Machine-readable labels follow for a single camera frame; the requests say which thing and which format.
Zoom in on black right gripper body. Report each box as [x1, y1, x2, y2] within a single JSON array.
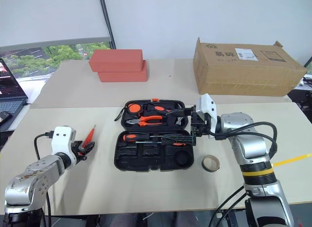
[[190, 104, 211, 140]]

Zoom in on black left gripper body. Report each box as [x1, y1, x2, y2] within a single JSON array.
[[72, 141, 88, 162]]

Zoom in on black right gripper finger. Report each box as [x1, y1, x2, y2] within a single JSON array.
[[161, 135, 197, 146], [165, 108, 196, 117]]

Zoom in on orange test pen screwdriver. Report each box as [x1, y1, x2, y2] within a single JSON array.
[[82, 124, 97, 149]]

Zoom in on black plastic tool case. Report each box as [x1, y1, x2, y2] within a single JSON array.
[[114, 98, 195, 172]]

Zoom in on small black orange screwdriver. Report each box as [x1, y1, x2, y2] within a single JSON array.
[[160, 137, 189, 147]]

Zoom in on orange black utility knife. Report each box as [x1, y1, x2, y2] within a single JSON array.
[[145, 103, 173, 116]]

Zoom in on beige tape roll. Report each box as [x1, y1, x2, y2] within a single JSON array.
[[202, 155, 221, 173]]

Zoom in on orange black tape measure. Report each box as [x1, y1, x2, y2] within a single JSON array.
[[114, 103, 142, 122]]

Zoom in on red rectangular box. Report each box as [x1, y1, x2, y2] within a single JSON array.
[[88, 49, 143, 73], [97, 60, 149, 83]]

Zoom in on brown cardboard box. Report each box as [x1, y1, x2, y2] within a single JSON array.
[[193, 37, 308, 97]]

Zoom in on black smartphone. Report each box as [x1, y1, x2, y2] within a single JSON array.
[[0, 111, 13, 126]]

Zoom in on dark open laptop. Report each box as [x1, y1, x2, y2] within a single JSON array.
[[0, 57, 29, 116]]

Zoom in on black equipment beside table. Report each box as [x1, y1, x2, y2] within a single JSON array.
[[289, 75, 312, 113]]

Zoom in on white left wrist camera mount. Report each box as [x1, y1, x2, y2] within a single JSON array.
[[51, 125, 77, 165]]

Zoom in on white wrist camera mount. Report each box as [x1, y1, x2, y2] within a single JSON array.
[[195, 93, 218, 140], [51, 125, 77, 165]]

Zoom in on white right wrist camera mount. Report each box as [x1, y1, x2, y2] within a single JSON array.
[[195, 93, 218, 140]]

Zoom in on orange handled pliers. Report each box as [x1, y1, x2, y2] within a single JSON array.
[[126, 115, 164, 127]]

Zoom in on orange black handled screwdriver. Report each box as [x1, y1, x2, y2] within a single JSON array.
[[122, 133, 162, 143]]

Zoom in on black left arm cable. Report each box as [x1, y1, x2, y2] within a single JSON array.
[[34, 130, 55, 162]]

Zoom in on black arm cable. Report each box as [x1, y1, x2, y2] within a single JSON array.
[[214, 121, 278, 155], [34, 130, 55, 162]]

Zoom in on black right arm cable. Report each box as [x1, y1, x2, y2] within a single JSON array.
[[214, 121, 278, 155]]

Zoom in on black cables under table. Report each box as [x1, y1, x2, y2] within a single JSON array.
[[208, 185, 247, 227]]

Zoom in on grey window frame post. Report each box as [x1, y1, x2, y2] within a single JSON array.
[[98, 0, 117, 50]]

